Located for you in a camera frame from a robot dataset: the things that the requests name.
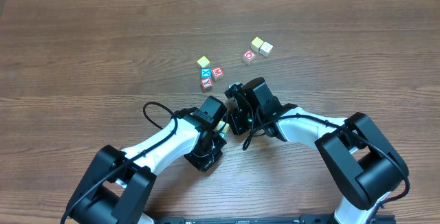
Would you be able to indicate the red O wooden block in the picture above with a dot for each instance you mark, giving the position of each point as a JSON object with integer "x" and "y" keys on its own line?
{"x": 248, "y": 57}

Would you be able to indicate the plain white wooden block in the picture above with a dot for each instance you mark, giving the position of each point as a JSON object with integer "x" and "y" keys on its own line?
{"x": 266, "y": 49}

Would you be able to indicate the red Y wooden block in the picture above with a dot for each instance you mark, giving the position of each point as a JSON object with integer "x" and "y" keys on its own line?
{"x": 206, "y": 84}

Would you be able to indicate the yellow wooden block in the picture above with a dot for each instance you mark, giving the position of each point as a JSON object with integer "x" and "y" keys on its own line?
{"x": 223, "y": 127}
{"x": 203, "y": 62}
{"x": 256, "y": 44}

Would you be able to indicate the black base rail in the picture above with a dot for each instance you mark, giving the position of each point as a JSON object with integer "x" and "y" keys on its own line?
{"x": 303, "y": 219}

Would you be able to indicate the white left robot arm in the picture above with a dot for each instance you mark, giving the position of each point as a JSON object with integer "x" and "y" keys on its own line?
{"x": 118, "y": 183}

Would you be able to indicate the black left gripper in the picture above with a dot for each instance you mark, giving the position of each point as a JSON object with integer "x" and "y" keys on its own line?
{"x": 216, "y": 136}

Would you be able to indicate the blue X wooden block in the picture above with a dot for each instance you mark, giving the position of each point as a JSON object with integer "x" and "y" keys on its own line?
{"x": 206, "y": 72}

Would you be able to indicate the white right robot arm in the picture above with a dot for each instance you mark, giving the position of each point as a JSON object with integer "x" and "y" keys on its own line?
{"x": 366, "y": 168}

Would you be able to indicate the red M wooden block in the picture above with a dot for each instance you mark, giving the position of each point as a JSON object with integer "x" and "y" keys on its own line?
{"x": 217, "y": 73}

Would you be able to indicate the yellow top wooden block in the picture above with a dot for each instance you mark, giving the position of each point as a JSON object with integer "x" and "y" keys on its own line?
{"x": 203, "y": 62}

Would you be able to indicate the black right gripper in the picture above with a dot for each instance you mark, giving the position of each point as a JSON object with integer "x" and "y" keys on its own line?
{"x": 232, "y": 91}

